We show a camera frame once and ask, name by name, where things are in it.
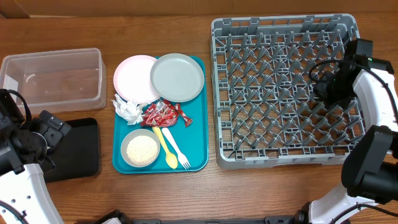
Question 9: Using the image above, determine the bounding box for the pink plate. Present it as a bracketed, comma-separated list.
[113, 55, 160, 104]

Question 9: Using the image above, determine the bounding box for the grey bowl with rice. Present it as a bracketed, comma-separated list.
[121, 129, 160, 168]

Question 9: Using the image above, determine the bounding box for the black plastic tray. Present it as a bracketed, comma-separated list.
[42, 118, 101, 183]

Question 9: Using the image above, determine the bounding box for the grey dishwasher rack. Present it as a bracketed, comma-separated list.
[210, 14, 365, 169]

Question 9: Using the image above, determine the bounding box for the grey plate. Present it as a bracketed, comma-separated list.
[150, 53, 205, 103]

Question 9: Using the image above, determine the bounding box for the small red candy wrapper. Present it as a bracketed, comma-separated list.
[174, 103, 193, 128]

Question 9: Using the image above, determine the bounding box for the red snack wrapper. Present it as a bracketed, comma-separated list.
[141, 99, 178, 127]

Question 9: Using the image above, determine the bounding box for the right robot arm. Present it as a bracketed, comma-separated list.
[294, 39, 397, 223]

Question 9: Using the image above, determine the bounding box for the teal plastic tray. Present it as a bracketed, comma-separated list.
[113, 86, 209, 174]

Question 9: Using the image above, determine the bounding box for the yellow plastic spoon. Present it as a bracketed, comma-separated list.
[152, 127, 178, 169]

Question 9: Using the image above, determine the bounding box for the white tissue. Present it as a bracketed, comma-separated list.
[112, 94, 148, 125]

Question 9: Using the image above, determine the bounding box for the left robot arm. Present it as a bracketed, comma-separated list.
[1, 89, 71, 223]

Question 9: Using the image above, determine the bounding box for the clear plastic bin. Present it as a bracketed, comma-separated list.
[1, 48, 106, 114]

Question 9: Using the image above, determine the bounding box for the white plastic fork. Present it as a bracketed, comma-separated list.
[161, 128, 191, 169]

